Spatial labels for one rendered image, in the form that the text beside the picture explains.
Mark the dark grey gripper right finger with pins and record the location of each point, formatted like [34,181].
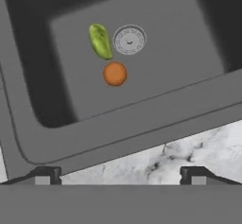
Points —
[195,173]

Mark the grey kitchen sink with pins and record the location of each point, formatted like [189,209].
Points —
[132,76]

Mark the round grey sink drain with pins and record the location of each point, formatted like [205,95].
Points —
[129,39]

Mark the round orange fruit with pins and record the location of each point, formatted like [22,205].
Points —
[115,73]

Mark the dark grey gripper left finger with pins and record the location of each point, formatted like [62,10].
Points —
[47,173]

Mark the green oblong fruit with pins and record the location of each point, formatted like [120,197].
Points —
[100,41]

